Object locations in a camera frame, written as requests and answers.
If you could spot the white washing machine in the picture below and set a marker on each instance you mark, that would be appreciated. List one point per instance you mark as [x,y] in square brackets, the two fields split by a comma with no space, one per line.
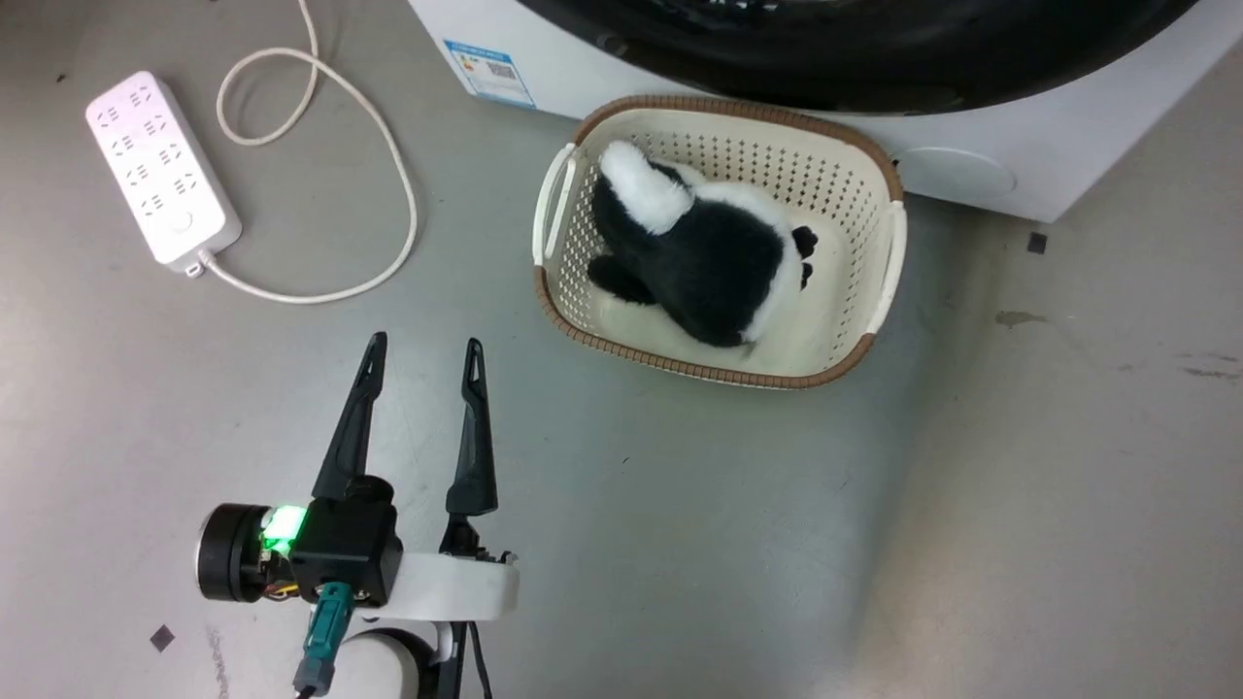
[971,160]

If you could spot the round white filter cover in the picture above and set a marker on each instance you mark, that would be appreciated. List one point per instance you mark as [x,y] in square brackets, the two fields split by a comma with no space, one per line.
[957,175]

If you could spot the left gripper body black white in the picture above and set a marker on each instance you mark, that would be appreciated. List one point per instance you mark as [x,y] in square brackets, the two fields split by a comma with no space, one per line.
[345,555]

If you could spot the white power strip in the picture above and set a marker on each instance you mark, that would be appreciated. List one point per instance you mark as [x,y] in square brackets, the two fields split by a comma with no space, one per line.
[160,170]

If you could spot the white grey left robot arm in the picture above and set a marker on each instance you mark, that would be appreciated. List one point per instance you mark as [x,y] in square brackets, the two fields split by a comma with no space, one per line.
[384,665]

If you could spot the blue white energy label sticker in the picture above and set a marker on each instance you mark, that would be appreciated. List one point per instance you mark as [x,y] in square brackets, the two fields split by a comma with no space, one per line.
[490,73]

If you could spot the cream laundry basket brown rim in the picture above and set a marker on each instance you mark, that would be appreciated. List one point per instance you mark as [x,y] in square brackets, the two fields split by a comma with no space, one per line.
[835,175]

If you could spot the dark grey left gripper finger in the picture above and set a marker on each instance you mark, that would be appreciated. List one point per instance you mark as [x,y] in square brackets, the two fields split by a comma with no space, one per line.
[474,456]
[352,437]

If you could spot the black and white plush toy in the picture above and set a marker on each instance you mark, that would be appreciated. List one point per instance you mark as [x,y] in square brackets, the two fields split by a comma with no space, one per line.
[704,262]

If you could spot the black round washing machine door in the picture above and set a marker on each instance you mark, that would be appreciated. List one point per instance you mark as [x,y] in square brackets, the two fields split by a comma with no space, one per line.
[874,53]

